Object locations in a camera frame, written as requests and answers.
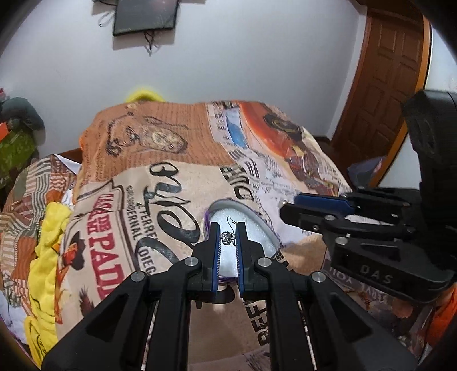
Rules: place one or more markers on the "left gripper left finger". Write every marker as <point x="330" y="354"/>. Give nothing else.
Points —
<point x="144" y="323"/>

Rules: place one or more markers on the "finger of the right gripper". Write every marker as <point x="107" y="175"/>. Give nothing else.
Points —
<point x="368" y="204"/>
<point x="326" y="222"/>

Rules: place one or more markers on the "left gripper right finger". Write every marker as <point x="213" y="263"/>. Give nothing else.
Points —
<point x="312" y="323"/>

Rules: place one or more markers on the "heart-shaped tin jewelry box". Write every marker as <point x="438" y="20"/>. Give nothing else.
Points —
<point x="257" y="230"/>

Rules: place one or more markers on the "yellow cloth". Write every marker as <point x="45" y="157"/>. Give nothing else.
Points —
<point x="40" y="326"/>

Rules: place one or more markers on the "brown wooden door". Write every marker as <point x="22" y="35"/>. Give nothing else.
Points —
<point x="392" y="67"/>

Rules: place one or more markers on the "newspaper print bed blanket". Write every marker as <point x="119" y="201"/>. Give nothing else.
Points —
<point x="150" y="172"/>

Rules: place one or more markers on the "striped patchwork blanket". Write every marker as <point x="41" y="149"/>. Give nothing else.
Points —
<point x="47" y="180"/>

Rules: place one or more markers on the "green patterned storage box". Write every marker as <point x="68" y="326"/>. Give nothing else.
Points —
<point x="17" y="150"/>

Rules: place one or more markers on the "yellow plastic chair back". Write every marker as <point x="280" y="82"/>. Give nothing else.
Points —
<point x="144" y="94"/>

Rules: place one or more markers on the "small black wall monitor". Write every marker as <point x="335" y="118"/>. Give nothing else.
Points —
<point x="133" y="16"/>

